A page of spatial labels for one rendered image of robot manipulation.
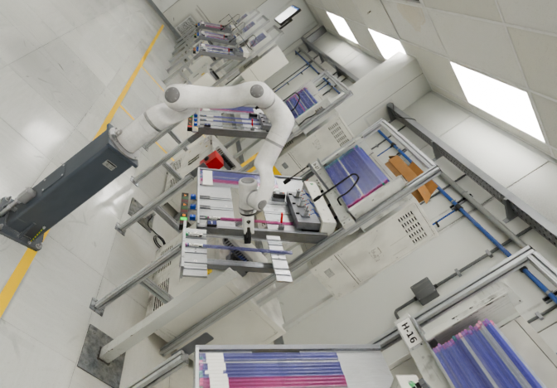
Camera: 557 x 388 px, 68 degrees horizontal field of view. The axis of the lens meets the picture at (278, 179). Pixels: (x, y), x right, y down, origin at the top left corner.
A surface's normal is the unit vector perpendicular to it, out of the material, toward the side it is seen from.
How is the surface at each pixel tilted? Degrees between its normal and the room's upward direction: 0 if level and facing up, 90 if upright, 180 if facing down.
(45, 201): 90
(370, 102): 90
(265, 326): 90
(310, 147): 90
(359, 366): 44
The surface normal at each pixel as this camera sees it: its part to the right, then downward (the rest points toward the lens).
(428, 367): -0.57, -0.68
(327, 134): 0.16, 0.46
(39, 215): 0.29, 0.61
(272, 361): 0.18, -0.88
